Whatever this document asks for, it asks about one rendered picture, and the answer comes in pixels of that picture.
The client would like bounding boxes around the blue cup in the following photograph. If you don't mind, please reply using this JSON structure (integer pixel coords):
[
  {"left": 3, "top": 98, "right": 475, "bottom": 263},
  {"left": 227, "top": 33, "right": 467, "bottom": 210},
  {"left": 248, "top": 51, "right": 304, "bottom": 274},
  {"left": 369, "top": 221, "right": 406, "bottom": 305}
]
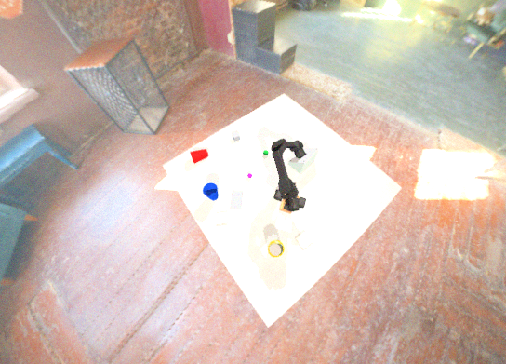
[{"left": 203, "top": 183, "right": 218, "bottom": 201}]

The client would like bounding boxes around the yellow cup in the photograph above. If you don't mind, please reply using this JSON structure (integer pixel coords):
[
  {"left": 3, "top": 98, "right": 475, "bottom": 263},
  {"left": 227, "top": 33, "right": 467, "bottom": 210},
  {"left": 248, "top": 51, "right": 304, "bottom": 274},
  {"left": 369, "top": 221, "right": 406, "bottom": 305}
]
[{"left": 269, "top": 241, "right": 284, "bottom": 257}]

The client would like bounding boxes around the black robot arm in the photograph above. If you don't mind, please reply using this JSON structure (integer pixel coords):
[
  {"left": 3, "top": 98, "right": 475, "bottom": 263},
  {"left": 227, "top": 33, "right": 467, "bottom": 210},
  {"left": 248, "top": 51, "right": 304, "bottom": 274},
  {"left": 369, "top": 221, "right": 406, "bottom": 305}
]
[{"left": 271, "top": 138, "right": 307, "bottom": 212}]

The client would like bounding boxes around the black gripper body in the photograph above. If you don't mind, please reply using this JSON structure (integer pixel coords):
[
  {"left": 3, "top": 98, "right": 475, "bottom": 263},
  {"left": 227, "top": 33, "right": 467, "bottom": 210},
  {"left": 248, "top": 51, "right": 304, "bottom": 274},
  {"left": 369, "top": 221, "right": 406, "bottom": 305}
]
[{"left": 273, "top": 189, "right": 306, "bottom": 208}]

